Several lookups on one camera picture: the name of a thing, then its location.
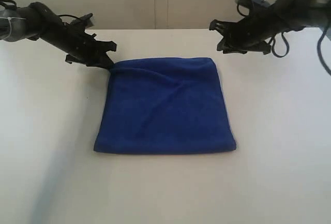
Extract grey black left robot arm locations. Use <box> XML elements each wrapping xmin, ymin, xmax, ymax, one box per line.
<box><xmin>1</xmin><ymin>0</ymin><xmax>117</xmax><ymax>70</ymax></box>

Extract blue towel with white label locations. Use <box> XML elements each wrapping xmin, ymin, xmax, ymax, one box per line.
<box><xmin>94</xmin><ymin>57</ymin><xmax>236</xmax><ymax>155</ymax></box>

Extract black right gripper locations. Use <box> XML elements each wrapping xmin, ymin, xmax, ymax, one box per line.
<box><xmin>209</xmin><ymin>2</ymin><xmax>292</xmax><ymax>54</ymax></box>

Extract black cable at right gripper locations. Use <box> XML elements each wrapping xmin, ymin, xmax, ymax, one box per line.
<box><xmin>236</xmin><ymin>3</ymin><xmax>331</xmax><ymax>76</ymax></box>

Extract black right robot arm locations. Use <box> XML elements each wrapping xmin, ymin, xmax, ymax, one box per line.
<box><xmin>209</xmin><ymin>0</ymin><xmax>330</xmax><ymax>54</ymax></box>

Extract black wrist camera on left gripper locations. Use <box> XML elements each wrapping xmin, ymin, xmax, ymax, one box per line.
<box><xmin>70</xmin><ymin>13</ymin><xmax>94</xmax><ymax>28</ymax></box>

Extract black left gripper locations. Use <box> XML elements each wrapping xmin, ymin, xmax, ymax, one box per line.
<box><xmin>41</xmin><ymin>22</ymin><xmax>117</xmax><ymax>69</ymax></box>

